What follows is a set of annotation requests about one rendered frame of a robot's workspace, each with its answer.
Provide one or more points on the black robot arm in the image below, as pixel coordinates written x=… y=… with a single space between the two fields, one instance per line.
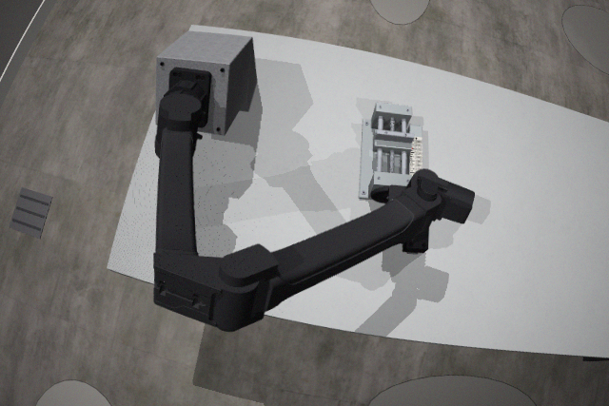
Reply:
x=194 y=286

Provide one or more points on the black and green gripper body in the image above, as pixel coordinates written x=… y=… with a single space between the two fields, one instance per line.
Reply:
x=395 y=190

